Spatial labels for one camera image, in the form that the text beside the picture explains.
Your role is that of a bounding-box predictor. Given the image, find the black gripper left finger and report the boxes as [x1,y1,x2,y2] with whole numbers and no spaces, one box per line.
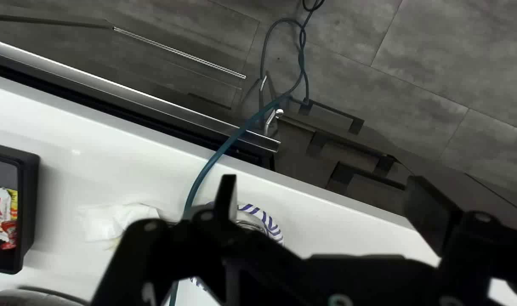
[90,172,313,306]

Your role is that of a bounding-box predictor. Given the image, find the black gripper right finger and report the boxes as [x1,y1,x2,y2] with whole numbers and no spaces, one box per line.
[405,175,517,306]

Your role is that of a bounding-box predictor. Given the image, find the patterned small plate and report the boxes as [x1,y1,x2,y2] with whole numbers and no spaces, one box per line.
[235,201,286,245]

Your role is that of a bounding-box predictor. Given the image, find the black plastic tray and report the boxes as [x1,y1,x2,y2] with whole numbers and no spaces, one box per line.
[0,141,43,277]

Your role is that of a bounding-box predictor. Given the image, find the silver metal hook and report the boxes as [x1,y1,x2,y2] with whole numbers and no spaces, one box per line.
[262,107,287,136]

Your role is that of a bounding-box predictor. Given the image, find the dark built-in appliance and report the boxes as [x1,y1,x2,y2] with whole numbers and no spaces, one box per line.
[0,0,284,170]

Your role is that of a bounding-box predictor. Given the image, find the condiment packets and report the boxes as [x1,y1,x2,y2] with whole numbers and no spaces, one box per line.
[0,184,20,252]

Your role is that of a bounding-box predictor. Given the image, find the teal cable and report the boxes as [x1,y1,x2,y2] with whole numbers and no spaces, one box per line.
[165,0,328,306]

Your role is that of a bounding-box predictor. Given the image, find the dark drawer handle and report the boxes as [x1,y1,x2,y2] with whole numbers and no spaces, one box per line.
[282,94,367,138]
[308,131,398,174]
[328,162,412,192]

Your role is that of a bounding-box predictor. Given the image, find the silver appliance handle bar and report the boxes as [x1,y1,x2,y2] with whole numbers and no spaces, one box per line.
[111,24,250,82]

